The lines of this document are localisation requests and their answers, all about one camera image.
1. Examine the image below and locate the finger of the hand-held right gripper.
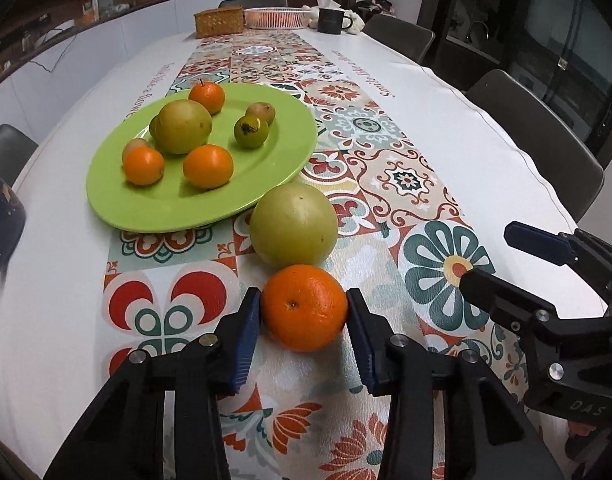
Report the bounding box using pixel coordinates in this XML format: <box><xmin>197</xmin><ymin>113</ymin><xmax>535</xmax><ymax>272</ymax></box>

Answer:
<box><xmin>461</xmin><ymin>267</ymin><xmax>562</xmax><ymax>346</ymax></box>
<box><xmin>504</xmin><ymin>221</ymin><xmax>612</xmax><ymax>301</ymax></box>

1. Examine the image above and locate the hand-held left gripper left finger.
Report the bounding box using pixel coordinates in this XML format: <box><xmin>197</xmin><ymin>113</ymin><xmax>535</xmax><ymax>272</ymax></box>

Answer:
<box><xmin>43</xmin><ymin>287</ymin><xmax>263</xmax><ymax>480</ymax></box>

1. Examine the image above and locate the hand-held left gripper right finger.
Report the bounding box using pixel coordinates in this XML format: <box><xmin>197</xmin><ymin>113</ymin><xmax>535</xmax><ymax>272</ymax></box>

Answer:
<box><xmin>346</xmin><ymin>287</ymin><xmax>567</xmax><ymax>480</ymax></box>

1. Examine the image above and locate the green plate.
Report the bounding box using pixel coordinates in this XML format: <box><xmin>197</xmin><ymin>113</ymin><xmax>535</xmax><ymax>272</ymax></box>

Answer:
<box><xmin>86</xmin><ymin>83</ymin><xmax>318</xmax><ymax>233</ymax></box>

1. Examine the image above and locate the small green persimmon with calyx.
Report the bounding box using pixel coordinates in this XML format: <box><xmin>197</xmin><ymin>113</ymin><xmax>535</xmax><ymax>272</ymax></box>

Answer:
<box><xmin>234</xmin><ymin>115</ymin><xmax>269</xmax><ymax>149</ymax></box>

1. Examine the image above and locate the large yellow scarred fruit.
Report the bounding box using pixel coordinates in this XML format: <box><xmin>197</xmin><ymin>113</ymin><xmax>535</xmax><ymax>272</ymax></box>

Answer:
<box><xmin>155</xmin><ymin>100</ymin><xmax>213</xmax><ymax>155</ymax></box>

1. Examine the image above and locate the brown longan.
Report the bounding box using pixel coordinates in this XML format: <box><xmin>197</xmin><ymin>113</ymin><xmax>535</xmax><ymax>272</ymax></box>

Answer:
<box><xmin>122</xmin><ymin>139</ymin><xmax>149</xmax><ymax>163</ymax></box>
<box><xmin>245</xmin><ymin>102</ymin><xmax>276</xmax><ymax>125</ymax></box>

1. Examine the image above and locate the orange with stem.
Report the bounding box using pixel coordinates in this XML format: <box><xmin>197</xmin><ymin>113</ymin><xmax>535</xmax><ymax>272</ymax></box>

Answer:
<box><xmin>188</xmin><ymin>79</ymin><xmax>225</xmax><ymax>115</ymax></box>

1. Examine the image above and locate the grey chair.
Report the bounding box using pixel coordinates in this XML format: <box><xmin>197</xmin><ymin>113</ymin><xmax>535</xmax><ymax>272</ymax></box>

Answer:
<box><xmin>218</xmin><ymin>0</ymin><xmax>289</xmax><ymax>10</ymax></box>
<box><xmin>362</xmin><ymin>13</ymin><xmax>436</xmax><ymax>63</ymax></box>
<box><xmin>465</xmin><ymin>69</ymin><xmax>605</xmax><ymax>221</ymax></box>
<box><xmin>0</xmin><ymin>124</ymin><xmax>39</xmax><ymax>188</ymax></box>

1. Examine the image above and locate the large green round fruit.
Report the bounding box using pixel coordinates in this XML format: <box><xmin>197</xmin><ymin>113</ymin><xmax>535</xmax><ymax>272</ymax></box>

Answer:
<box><xmin>249</xmin><ymin>183</ymin><xmax>338</xmax><ymax>269</ymax></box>

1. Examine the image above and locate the patterned table runner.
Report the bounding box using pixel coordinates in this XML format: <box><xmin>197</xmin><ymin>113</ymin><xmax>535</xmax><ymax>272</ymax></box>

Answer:
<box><xmin>103</xmin><ymin>27</ymin><xmax>542</xmax><ymax>480</ymax></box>

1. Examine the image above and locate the glass sliding door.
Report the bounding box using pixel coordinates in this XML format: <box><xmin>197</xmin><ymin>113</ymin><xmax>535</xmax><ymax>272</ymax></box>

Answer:
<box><xmin>516</xmin><ymin>0</ymin><xmax>612</xmax><ymax>161</ymax></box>

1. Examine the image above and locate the navy blue mug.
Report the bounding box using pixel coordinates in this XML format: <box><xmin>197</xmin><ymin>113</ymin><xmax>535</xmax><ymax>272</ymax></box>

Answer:
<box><xmin>0</xmin><ymin>175</ymin><xmax>27</xmax><ymax>280</ymax></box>

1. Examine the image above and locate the white crumpled cloth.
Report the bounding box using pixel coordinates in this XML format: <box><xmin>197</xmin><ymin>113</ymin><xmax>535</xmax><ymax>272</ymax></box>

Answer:
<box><xmin>306</xmin><ymin>4</ymin><xmax>367</xmax><ymax>34</ymax></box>

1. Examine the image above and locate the pile of dark clothes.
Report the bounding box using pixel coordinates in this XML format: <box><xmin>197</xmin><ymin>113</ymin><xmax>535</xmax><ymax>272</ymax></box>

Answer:
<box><xmin>351</xmin><ymin>0</ymin><xmax>394</xmax><ymax>17</ymax></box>

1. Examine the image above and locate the black mug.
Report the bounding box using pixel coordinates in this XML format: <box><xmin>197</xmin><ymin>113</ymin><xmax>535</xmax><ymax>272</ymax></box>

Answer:
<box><xmin>318</xmin><ymin>7</ymin><xmax>354</xmax><ymax>34</ymax></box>

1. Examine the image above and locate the woven wicker basket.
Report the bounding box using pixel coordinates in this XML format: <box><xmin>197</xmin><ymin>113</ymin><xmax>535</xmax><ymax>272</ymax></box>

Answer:
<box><xmin>194</xmin><ymin>6</ymin><xmax>246</xmax><ymax>39</ymax></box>

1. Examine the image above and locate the pink plastic basket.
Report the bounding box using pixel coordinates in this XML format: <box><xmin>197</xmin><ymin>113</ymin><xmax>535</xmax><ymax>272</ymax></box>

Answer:
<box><xmin>244</xmin><ymin>6</ymin><xmax>312</xmax><ymax>30</ymax></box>

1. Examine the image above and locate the white lower counter cabinet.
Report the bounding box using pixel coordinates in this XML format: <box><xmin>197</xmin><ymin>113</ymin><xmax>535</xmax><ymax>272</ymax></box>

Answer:
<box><xmin>0</xmin><ymin>0</ymin><xmax>247</xmax><ymax>111</ymax></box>

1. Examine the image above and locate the black cable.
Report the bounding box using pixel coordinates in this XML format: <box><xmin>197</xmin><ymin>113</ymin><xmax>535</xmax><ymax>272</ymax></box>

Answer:
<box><xmin>28</xmin><ymin>30</ymin><xmax>77</xmax><ymax>73</ymax></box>

